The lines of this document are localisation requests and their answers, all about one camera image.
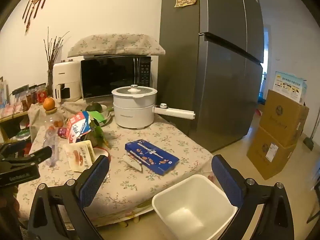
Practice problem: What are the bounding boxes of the orange fruit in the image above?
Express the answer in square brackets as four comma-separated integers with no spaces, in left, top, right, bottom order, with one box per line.
[43,97,55,110]

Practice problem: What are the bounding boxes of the dried branches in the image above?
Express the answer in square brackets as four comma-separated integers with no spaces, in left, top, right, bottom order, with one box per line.
[44,27,70,68]

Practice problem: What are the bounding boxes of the small white snack packet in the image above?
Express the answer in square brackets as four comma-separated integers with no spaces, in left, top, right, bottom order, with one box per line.
[62,140,97,173]

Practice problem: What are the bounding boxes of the white plastic bin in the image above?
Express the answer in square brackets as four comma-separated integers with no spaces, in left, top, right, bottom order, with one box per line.
[152,174,238,240]

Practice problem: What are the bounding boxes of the white bowl with red rim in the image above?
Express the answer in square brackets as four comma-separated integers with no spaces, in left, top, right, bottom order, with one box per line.
[92,147,112,163]

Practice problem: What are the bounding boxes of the red wall hanging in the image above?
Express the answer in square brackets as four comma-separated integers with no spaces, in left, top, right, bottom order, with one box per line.
[22,0,53,35]

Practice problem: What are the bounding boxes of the white electric pot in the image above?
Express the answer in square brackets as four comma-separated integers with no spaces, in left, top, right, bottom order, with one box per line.
[111,84,195,130]

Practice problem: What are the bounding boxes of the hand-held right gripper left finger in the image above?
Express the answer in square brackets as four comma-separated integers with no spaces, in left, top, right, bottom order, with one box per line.
[27,154,111,240]

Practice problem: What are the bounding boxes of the green wrapper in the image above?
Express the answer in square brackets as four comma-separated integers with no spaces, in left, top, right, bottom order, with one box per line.
[87,110,110,148]

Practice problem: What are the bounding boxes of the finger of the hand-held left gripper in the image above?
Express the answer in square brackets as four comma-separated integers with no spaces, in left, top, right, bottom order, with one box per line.
[24,146,53,165]
[0,140,27,158]

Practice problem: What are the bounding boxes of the plate with green fruit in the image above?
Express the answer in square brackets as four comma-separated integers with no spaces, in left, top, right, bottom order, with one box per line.
[100,105,115,125]

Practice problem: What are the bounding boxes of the dark green avocado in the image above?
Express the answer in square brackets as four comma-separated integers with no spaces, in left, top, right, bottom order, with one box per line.
[85,101,102,113]

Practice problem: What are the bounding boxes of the wooden shelf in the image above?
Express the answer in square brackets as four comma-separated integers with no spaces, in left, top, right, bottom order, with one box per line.
[0,110,30,143]

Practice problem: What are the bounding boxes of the black microwave oven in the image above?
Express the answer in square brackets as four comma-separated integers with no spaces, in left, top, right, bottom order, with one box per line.
[80,56,158,100]

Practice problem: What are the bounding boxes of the light blue printed box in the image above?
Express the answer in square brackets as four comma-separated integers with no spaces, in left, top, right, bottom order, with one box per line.
[272,71,308,103]

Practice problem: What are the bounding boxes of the white air fryer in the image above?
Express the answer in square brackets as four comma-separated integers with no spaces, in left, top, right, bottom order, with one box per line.
[52,59,83,103]

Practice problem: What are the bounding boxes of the red white blue snack bag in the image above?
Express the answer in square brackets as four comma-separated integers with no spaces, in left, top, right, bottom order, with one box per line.
[65,111,92,144]

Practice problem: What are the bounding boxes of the clear container with eggs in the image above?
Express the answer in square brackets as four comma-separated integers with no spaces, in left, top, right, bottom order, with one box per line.
[44,108,64,132]

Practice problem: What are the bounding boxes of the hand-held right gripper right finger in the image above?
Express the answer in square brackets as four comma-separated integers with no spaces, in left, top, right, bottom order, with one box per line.
[211,154,296,240]

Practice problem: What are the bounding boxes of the grey refrigerator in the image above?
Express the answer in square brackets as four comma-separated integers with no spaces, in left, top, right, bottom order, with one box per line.
[157,0,265,153]

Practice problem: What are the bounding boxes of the crushed clear plastic bottle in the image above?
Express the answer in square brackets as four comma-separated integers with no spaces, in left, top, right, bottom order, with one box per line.
[42,126,60,168]

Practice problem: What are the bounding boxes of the blue flat box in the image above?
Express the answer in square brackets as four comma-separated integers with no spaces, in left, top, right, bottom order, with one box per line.
[125,139,180,176]

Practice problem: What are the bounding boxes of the row of spice jars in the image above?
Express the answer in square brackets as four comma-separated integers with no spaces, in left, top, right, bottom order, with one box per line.
[12,83,48,107]

